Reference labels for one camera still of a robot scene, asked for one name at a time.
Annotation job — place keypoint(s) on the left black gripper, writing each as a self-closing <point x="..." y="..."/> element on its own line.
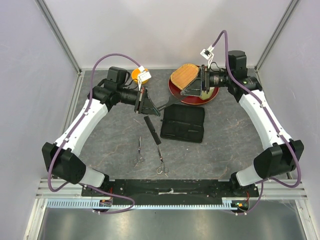
<point x="145" y="107"/>

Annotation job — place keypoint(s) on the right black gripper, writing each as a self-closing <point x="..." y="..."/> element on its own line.
<point x="195" y="87"/>

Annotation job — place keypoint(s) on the black straight comb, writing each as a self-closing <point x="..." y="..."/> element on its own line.
<point x="152" y="130"/>

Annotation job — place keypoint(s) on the black tail comb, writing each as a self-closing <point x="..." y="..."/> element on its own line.
<point x="170" y="102"/>

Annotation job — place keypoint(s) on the black zip tool case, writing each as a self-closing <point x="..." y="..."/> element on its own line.
<point x="183" y="123"/>

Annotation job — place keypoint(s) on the silver scissors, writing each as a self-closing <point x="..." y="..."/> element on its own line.
<point x="162" y="169"/>
<point x="139" y="158"/>

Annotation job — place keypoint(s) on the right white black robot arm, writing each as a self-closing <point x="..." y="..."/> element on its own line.
<point x="281" y="153"/>

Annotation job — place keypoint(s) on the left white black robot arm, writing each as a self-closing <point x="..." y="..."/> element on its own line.
<point x="62" y="157"/>

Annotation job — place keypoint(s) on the woven bamboo basket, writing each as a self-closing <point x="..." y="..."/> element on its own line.
<point x="184" y="75"/>

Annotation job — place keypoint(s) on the pale green cup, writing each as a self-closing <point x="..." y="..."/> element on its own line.
<point x="205" y="95"/>

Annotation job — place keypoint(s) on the red round tray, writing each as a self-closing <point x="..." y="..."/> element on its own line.
<point x="192" y="100"/>

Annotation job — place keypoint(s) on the orange bowl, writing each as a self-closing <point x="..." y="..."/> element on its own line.
<point x="136" y="72"/>

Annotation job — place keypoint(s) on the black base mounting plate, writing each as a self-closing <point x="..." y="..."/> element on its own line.
<point x="208" y="187"/>

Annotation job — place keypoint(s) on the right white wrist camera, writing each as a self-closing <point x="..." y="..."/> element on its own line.
<point x="208" y="54"/>

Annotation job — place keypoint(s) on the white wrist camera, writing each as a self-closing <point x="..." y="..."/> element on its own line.
<point x="142" y="76"/>
<point x="208" y="54"/>

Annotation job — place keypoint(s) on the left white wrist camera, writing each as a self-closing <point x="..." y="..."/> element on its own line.
<point x="142" y="76"/>

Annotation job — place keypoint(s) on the right aluminium corner post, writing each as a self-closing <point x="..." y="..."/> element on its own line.
<point x="293" y="4"/>

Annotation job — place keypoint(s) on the aluminium corner post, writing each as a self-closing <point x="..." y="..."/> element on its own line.
<point x="58" y="34"/>
<point x="293" y="4"/>

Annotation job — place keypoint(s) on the left aluminium corner post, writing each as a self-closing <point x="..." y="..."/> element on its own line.
<point x="58" y="34"/>

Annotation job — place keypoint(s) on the light blue cable duct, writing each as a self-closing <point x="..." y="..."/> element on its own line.
<point x="98" y="204"/>

